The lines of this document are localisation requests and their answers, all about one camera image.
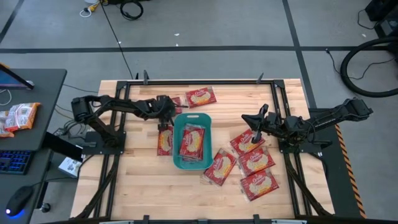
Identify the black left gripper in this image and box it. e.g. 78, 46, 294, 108
154, 95, 189, 131

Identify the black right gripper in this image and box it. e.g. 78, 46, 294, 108
241, 103, 289, 145

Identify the teal plastic basket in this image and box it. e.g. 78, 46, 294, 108
172, 112, 215, 170

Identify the black hazard-striped floor plate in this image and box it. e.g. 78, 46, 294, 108
307, 107, 368, 218

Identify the black desk support bar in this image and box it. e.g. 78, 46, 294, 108
42, 132, 84, 162

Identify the small white printed box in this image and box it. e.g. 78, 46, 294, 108
58, 157, 82, 179

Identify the dark grey desk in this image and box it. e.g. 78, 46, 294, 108
0, 68, 68, 224

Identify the black-framed computer monitor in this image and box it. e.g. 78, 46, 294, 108
0, 63, 35, 91

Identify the black backlit keyboard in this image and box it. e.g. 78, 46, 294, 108
0, 150, 34, 175

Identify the white and orange snack bag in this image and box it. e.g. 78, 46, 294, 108
0, 110, 15, 138

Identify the black equipment case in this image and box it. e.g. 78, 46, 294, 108
365, 0, 398, 40

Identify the black computer mouse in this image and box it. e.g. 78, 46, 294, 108
5, 185, 34, 217

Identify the black aluminium table frame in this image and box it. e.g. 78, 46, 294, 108
70, 70, 335, 224

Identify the long black floor cable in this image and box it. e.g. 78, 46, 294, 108
99, 0, 135, 80

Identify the large black hose loop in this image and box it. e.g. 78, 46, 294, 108
340, 36, 398, 98

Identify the coiled black cable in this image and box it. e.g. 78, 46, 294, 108
119, 0, 144, 21

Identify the white cable with yellow plug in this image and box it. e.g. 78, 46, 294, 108
79, 0, 102, 18

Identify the thin white desk cable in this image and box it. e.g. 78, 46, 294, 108
0, 89, 12, 106

